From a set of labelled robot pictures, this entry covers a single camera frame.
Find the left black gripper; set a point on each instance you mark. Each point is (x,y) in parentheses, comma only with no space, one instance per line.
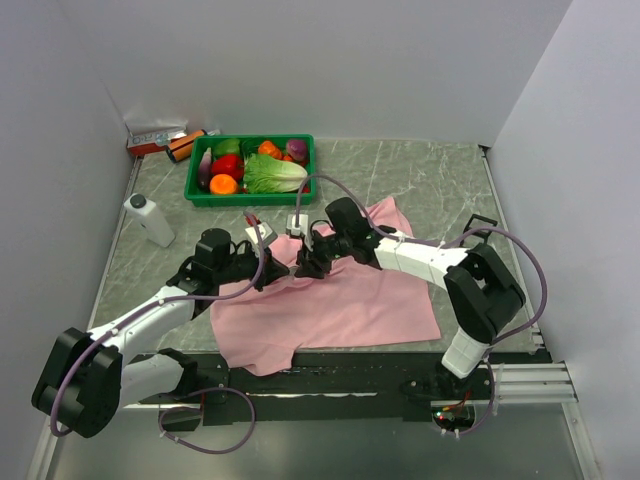
(272,270)

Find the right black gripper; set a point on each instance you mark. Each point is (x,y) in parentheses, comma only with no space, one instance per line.
(308,258)

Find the pink garment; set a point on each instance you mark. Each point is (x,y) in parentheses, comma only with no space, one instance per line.
(354,306)

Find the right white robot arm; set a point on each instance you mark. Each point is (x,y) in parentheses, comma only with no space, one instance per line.
(484,295)

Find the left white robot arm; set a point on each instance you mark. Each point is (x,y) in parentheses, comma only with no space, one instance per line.
(89,376)

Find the toy napa cabbage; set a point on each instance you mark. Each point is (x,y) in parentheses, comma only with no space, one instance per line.
(264,174)

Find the toy orange fruit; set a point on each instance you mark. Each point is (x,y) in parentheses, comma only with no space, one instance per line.
(223,184)

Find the green plastic crate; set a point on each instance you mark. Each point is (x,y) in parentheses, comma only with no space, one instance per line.
(249,145)

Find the toy red bell pepper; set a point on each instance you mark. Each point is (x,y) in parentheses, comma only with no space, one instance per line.
(229,164)

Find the toy purple onion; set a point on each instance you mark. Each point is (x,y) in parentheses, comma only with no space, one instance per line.
(297,149)

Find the toy purple eggplant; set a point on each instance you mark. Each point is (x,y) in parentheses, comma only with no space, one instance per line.
(204,171)

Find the toy orange carrot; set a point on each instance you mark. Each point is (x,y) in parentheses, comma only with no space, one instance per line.
(267,147)

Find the toy green pepper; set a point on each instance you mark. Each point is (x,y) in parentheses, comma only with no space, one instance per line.
(230,146)

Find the white bottle grey cap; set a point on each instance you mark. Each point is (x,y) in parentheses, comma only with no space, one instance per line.
(150,218)

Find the orange black cylinder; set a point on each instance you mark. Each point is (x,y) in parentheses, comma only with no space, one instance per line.
(180,149)

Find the red white cardboard box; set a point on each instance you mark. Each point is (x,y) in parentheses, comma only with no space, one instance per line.
(143,144)

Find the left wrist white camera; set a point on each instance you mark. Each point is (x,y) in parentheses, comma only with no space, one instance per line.
(261,235)

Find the wrist white camera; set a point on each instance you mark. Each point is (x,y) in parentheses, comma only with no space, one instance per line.
(261,235)
(297,226)

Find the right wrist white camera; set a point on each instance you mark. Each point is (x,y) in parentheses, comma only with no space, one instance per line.
(297,226)

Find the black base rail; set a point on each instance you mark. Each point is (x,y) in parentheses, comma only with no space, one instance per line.
(326,386)

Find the black rectangular frame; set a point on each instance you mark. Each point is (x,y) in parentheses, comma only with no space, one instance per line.
(477,221)

